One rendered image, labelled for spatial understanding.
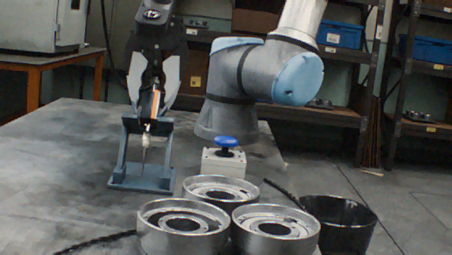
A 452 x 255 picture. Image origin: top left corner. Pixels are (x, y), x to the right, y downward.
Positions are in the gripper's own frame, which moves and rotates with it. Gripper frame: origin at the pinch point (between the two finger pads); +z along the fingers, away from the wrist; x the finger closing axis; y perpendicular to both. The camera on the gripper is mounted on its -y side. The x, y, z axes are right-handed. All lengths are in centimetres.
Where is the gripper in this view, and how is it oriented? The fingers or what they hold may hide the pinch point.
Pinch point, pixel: (151, 102)
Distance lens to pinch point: 78.0
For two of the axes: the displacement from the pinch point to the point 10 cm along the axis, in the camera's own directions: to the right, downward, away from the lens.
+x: -9.9, -1.1, -0.8
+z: -1.2, 9.7, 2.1
